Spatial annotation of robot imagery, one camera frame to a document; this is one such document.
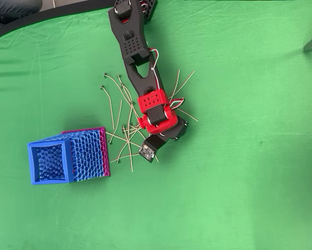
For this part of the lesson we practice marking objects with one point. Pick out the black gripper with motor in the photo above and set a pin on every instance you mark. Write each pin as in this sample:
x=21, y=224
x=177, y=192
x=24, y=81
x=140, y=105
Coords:
x=179, y=130

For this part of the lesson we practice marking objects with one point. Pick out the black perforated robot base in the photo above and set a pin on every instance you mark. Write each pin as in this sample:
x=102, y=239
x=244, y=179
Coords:
x=151, y=13

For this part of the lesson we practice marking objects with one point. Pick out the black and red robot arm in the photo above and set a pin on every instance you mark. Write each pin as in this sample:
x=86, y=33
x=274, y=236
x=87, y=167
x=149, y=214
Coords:
x=135, y=31

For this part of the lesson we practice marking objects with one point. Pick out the blue lattice box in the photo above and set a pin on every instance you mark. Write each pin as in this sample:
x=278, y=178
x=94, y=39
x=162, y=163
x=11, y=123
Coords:
x=67, y=161

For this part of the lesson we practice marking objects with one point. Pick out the green table cloth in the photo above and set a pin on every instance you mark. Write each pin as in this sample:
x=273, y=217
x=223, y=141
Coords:
x=223, y=182

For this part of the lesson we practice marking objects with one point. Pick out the black table edge band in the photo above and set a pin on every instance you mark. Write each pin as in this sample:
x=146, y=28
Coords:
x=54, y=12

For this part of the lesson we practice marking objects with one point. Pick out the person's leg in jeans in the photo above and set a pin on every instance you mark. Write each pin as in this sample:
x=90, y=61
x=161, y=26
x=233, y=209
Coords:
x=12, y=7

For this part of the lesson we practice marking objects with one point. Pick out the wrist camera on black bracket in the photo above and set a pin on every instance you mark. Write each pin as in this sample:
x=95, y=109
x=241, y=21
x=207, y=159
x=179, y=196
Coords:
x=148, y=153

